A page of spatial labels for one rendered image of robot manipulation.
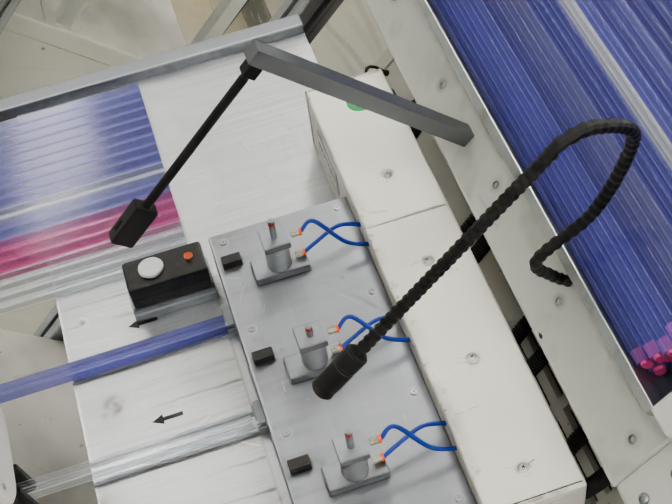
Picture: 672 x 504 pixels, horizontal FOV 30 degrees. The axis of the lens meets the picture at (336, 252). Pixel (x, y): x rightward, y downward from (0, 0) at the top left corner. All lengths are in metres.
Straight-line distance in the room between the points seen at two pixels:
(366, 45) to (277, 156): 2.49
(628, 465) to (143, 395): 0.44
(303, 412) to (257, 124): 0.40
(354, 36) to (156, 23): 1.36
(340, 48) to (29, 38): 1.68
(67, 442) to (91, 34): 0.97
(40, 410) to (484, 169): 0.77
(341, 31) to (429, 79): 2.71
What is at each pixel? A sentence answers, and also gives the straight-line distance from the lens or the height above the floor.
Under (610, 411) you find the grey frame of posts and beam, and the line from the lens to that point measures 0.96.
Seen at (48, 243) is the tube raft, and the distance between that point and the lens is 1.27.
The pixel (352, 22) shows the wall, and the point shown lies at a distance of 3.86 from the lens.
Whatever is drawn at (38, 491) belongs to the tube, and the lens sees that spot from 1.11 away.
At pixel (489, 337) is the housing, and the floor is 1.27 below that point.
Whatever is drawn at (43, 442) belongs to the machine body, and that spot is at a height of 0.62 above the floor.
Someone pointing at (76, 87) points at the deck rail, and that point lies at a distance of 1.41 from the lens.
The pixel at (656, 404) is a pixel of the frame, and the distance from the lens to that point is 0.88.
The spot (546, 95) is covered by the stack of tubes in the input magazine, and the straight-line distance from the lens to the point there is 1.03.
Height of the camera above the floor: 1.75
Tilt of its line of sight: 29 degrees down
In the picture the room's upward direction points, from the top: 42 degrees clockwise
